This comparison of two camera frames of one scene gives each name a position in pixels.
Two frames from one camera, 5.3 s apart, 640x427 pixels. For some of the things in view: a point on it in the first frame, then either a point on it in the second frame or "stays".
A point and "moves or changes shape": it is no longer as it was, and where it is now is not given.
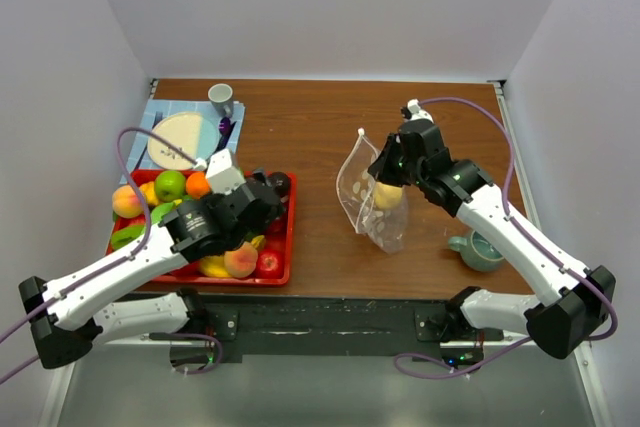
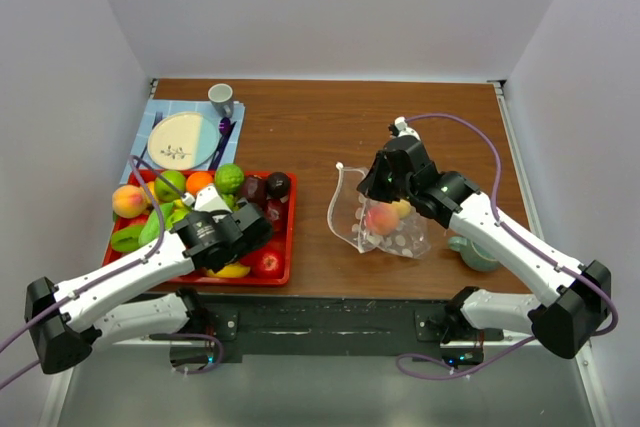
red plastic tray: x=263 y=258 stays
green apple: x=170 y=186 stays
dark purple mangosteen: x=281 y=182 stays
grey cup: x=221 y=98 stays
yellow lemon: x=387 y=197 moves or changes shape
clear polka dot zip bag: x=356 y=192 moves or changes shape
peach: x=241 y=262 → x=382 y=218
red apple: x=270 y=264 stays
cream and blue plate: x=190 y=132 stays
